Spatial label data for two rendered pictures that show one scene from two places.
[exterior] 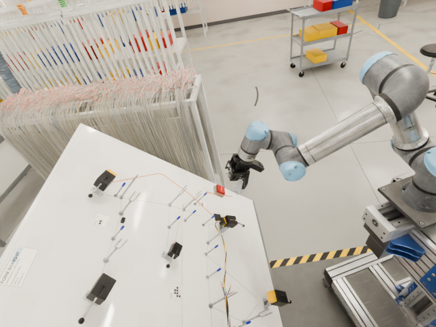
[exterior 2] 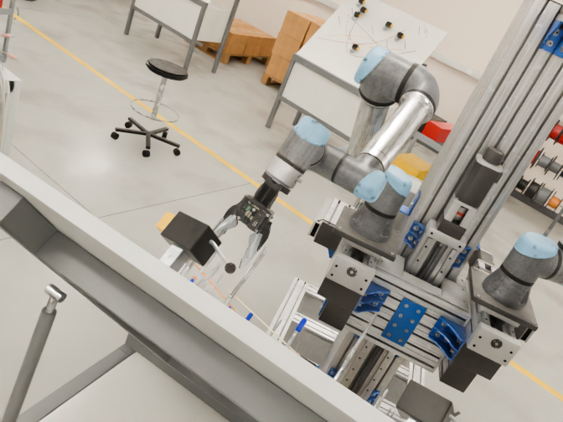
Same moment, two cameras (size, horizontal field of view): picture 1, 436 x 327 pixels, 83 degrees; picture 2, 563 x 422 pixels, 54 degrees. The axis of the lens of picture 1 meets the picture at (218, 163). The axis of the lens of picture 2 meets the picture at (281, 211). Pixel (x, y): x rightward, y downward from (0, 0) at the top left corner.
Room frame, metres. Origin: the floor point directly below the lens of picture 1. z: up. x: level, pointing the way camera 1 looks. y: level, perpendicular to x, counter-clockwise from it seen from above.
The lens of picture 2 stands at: (0.43, 0.96, 1.91)
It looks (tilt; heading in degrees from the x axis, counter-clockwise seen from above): 25 degrees down; 283
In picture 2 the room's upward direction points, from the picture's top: 24 degrees clockwise
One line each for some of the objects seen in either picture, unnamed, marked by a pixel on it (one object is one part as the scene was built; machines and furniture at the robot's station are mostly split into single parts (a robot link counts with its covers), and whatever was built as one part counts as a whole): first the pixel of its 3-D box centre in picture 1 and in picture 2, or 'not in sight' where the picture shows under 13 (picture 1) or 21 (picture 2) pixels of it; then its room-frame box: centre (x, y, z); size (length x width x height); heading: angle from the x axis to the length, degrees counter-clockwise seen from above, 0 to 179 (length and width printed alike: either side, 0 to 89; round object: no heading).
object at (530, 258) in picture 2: not in sight; (532, 255); (0.03, -0.87, 1.33); 0.13 x 0.12 x 0.14; 30
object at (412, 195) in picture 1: (425, 189); (375, 218); (0.53, -0.80, 1.21); 0.15 x 0.15 x 0.10
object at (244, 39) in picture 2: not in sight; (232, 39); (4.08, -6.97, 0.22); 1.20 x 0.80 x 0.44; 80
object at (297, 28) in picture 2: not in sight; (321, 65); (2.52, -6.62, 0.52); 1.20 x 0.81 x 1.04; 169
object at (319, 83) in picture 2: not in sight; (352, 82); (1.66, -4.90, 0.83); 1.18 x 0.72 x 1.65; 166
